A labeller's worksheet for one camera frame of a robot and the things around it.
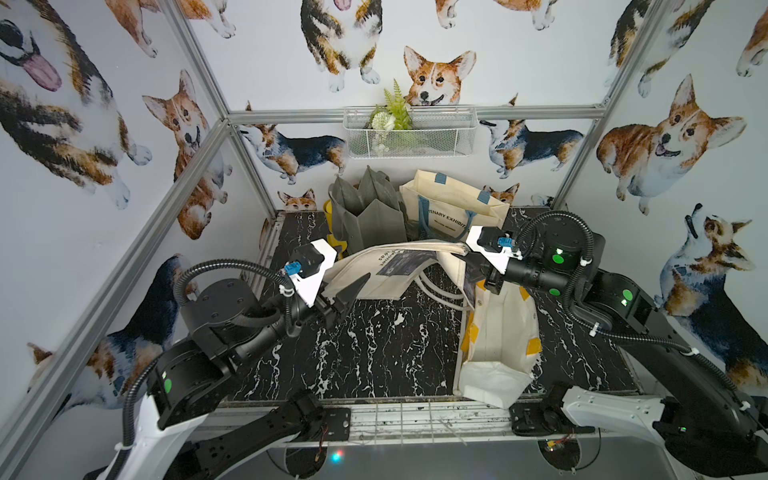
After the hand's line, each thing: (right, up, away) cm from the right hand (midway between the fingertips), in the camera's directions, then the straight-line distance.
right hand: (455, 243), depth 54 cm
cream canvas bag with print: (-12, -6, +15) cm, 20 cm away
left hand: (-17, -2, -6) cm, 18 cm away
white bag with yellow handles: (+19, -31, +33) cm, 49 cm away
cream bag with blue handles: (+3, +10, +40) cm, 41 cm away
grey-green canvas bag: (-19, +7, +28) cm, 35 cm away
